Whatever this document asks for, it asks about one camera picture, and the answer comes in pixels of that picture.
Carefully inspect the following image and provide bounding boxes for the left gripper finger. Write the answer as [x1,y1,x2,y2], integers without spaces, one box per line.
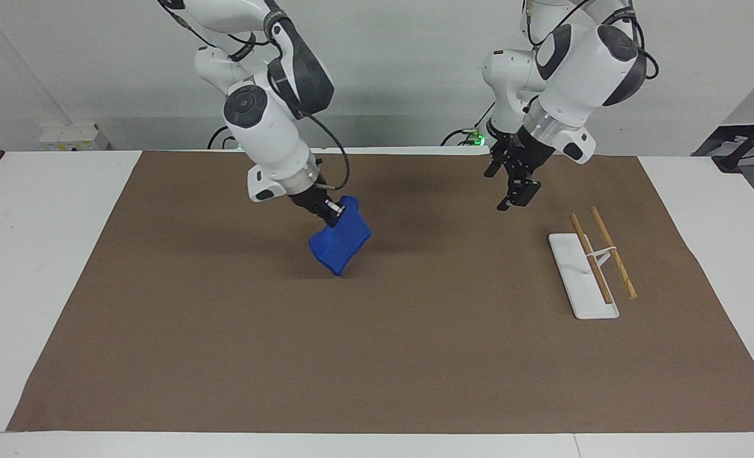
[496,179,541,212]
[483,136,512,179]

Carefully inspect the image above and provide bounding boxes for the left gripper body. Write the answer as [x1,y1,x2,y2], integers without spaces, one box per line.
[506,125,556,184]

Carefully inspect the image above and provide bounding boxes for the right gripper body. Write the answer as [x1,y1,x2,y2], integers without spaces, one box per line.
[287,181,346,228]

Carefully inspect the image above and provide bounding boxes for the blue towel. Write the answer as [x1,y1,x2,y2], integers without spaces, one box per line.
[308,195,373,278]

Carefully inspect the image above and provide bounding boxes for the white rack with wooden bars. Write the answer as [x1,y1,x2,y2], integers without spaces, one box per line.
[548,205,638,321]

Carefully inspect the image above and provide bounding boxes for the white power strip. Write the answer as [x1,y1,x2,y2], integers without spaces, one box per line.
[38,122,111,152]

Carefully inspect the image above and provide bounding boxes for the black cable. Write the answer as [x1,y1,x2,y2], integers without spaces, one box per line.
[297,108,351,192]
[207,125,241,151]
[440,102,497,148]
[630,15,660,81]

